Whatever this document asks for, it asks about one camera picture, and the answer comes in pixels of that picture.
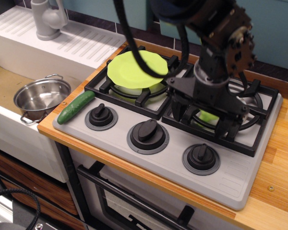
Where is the black braided cable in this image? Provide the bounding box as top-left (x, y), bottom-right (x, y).
top-left (0, 188), bottom-right (41, 230)

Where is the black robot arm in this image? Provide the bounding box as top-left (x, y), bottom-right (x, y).
top-left (150, 0), bottom-right (256, 140)

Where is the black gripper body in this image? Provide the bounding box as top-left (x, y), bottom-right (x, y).
top-left (167, 76), bottom-right (250, 120)

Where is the black middle stove knob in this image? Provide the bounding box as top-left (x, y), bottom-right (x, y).
top-left (127, 119), bottom-right (169, 155)

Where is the stainless steel pot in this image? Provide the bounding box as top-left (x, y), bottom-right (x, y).
top-left (13, 74), bottom-right (72, 124)

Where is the black burner grate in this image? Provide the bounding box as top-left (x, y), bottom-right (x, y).
top-left (162, 77), bottom-right (283, 157)
top-left (84, 45), bottom-right (195, 120)

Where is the green toy cauliflower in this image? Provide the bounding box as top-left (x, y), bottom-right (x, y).
top-left (199, 110), bottom-right (219, 126)

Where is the black oven door handle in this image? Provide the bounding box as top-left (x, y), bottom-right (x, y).
top-left (76, 161), bottom-right (194, 230)

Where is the lime green plate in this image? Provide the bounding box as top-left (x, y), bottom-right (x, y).
top-left (107, 50), bottom-right (168, 89)

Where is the black left burner grate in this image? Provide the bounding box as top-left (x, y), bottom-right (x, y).
top-left (84, 45), bottom-right (195, 120)

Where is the black left stove knob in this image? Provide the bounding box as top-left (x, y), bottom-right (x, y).
top-left (85, 103), bottom-right (118, 131)

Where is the white sink unit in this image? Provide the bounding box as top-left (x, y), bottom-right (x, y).
top-left (0, 6), bottom-right (125, 183)

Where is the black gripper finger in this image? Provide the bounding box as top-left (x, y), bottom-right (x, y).
top-left (215, 116), bottom-right (238, 139)
top-left (171, 95), bottom-right (189, 121)

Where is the green toy pickle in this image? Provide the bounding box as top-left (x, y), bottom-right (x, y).
top-left (57, 91), bottom-right (95, 125)

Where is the wooden drawer front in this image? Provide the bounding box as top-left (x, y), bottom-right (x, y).
top-left (0, 150), bottom-right (85, 230)

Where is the black right burner grate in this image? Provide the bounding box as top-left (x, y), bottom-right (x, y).
top-left (162, 77), bottom-right (283, 157)

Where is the grey stove top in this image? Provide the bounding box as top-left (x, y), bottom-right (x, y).
top-left (52, 45), bottom-right (284, 211)

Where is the black stove knob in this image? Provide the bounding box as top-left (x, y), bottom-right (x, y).
top-left (127, 119), bottom-right (169, 155)
top-left (85, 103), bottom-right (118, 131)
top-left (182, 144), bottom-right (220, 176)

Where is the black right stove knob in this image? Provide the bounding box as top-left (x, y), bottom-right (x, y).
top-left (182, 144), bottom-right (220, 176)

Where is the grey toy faucet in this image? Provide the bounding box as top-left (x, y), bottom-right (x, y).
top-left (31, 0), bottom-right (68, 41)

